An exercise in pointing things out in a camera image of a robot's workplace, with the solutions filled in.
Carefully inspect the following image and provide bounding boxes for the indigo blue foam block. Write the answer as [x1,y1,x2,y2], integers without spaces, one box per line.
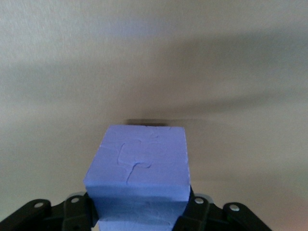
[83,124,192,231]

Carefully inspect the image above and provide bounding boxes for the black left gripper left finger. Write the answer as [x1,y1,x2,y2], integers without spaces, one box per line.
[0,191,100,231]

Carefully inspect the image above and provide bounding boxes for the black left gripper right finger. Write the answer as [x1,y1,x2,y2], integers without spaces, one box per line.
[172,190,272,231]

